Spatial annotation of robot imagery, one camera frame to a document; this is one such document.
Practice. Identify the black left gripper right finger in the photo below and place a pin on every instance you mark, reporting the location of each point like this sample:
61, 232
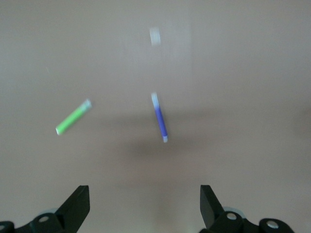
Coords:
211, 211

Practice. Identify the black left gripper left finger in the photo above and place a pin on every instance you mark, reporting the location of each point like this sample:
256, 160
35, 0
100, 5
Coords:
73, 208

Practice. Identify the purple pen with white ends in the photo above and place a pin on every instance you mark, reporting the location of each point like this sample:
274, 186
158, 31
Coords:
160, 119

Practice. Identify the green pen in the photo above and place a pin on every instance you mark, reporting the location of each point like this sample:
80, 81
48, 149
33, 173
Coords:
73, 117

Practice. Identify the pale tape patch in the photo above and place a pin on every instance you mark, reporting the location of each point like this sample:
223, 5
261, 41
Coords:
155, 36

